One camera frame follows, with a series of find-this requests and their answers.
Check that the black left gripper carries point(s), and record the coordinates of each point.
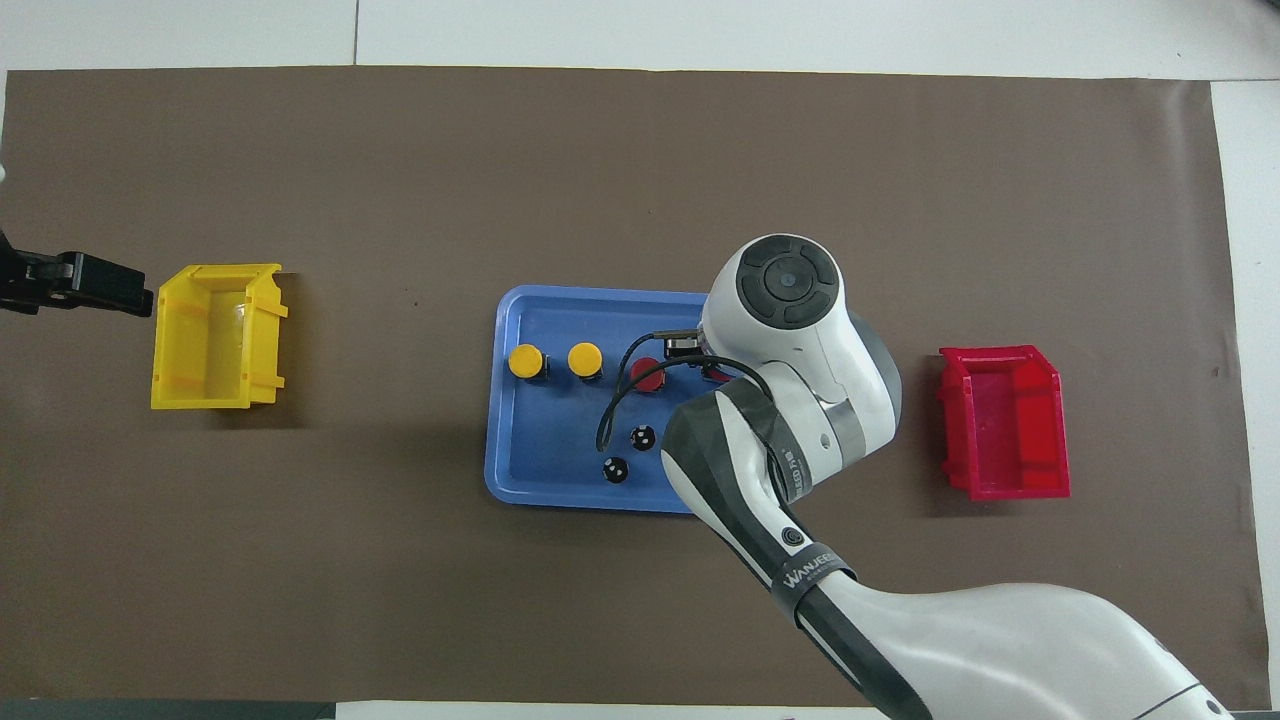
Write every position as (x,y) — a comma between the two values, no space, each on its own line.
(25,280)

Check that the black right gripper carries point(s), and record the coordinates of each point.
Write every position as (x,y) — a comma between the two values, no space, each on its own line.
(684,347)

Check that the red push button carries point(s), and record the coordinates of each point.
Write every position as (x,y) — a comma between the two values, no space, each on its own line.
(718,376)
(650,380)

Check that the yellow push button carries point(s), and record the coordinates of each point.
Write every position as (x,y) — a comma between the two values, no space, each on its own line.
(585,359)
(526,361)

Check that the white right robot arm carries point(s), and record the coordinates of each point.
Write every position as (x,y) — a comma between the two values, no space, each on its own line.
(1000,640)

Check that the small black cylinder part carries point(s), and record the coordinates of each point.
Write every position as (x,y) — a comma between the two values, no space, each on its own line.
(615,470)
(643,438)

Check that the yellow plastic storage bin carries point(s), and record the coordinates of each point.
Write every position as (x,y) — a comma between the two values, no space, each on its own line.
(215,340)

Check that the blue plastic tray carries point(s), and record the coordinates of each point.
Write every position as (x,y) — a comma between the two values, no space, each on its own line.
(550,440)

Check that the brown paper table mat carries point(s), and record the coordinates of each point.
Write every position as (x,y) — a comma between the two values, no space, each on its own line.
(400,150)

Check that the red plastic storage bin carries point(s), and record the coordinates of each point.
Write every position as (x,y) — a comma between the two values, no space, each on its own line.
(1010,420)

